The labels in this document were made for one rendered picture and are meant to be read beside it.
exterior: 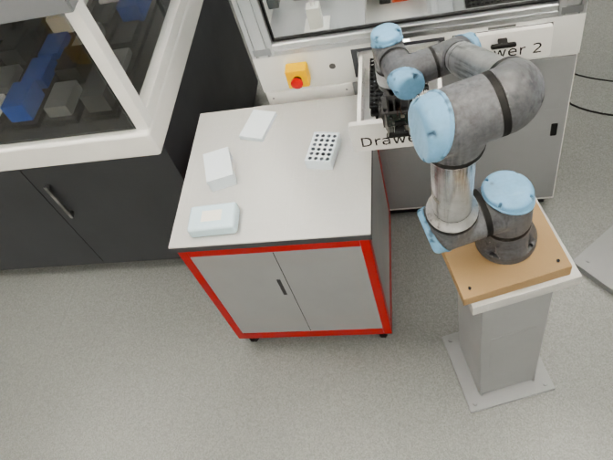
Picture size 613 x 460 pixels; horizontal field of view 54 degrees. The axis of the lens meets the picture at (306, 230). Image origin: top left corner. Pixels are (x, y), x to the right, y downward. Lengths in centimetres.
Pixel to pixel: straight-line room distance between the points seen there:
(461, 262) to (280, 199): 59
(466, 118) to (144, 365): 193
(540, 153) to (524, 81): 136
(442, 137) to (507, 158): 139
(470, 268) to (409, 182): 95
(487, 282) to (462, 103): 64
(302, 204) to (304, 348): 79
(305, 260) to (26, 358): 153
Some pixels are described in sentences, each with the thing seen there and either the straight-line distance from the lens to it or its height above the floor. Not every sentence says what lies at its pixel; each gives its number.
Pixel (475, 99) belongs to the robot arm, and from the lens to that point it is 104.
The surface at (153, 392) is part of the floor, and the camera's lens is 257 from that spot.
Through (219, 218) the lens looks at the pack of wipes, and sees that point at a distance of 181.
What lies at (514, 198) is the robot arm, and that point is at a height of 103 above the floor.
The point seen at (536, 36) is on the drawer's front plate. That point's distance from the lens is 202.
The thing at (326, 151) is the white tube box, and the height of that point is 80.
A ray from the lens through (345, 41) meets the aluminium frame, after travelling 198.
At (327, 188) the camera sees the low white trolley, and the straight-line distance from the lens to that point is 183.
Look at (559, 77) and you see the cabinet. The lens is 216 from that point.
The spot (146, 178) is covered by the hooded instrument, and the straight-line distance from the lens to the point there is 231.
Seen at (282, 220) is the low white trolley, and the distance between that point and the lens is 179.
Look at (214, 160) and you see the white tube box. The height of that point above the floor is 81.
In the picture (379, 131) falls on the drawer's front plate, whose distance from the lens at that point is 176.
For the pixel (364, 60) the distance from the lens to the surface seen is 204.
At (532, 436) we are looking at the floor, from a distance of 225.
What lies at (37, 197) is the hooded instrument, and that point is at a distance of 261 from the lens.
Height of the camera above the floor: 214
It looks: 52 degrees down
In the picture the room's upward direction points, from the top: 21 degrees counter-clockwise
